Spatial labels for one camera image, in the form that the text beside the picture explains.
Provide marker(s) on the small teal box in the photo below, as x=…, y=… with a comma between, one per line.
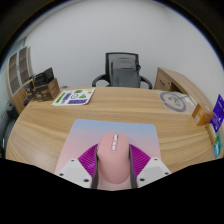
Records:
x=218, y=145

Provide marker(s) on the small yellow box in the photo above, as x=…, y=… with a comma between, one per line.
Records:
x=210, y=133

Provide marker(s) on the wooden side desk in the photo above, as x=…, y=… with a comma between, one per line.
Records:
x=176, y=80

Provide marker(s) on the white green purple printed sheet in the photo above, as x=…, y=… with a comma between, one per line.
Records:
x=74, y=96

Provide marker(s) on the pink and blue mouse pad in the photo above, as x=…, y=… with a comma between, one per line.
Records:
x=110, y=128

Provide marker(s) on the wooden shelf unit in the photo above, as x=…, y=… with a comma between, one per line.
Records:
x=18, y=70

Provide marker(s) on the black mesh office chair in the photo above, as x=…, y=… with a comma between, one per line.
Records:
x=124, y=71

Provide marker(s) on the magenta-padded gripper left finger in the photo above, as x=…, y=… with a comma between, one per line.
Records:
x=86, y=163

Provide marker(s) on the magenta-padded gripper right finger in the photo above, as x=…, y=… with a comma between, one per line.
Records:
x=141, y=161

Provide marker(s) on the black printed box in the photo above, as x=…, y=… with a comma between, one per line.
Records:
x=43, y=76

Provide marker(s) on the small orange box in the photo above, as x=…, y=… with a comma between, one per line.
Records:
x=201, y=114

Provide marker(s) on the purple sign card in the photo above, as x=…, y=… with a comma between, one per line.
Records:
x=218, y=113

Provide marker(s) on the pink computer mouse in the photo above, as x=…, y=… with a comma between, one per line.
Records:
x=113, y=160

